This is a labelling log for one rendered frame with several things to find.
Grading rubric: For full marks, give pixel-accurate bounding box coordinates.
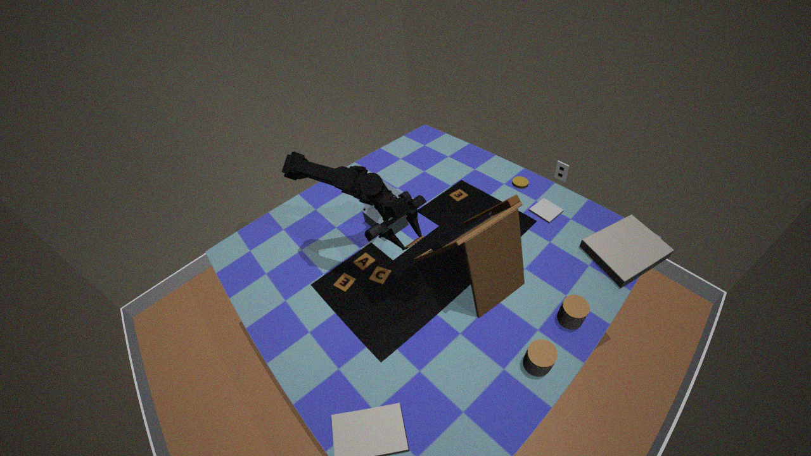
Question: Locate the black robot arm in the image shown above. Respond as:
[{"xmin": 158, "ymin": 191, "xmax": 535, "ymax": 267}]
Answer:
[{"xmin": 282, "ymin": 152, "xmax": 413, "ymax": 220}]

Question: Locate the yellow round disc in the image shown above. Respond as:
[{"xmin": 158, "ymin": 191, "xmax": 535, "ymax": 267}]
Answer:
[{"xmin": 512, "ymin": 176, "xmax": 528, "ymax": 188}]

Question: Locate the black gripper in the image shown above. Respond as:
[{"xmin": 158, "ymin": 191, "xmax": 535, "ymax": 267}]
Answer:
[{"xmin": 364, "ymin": 191, "xmax": 426, "ymax": 250}]

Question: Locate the grey cylindrical container with tan lid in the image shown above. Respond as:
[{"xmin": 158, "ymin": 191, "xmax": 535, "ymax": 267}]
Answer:
[
  {"xmin": 557, "ymin": 294, "xmax": 590, "ymax": 330},
  {"xmin": 523, "ymin": 339, "xmax": 558, "ymax": 377}
]

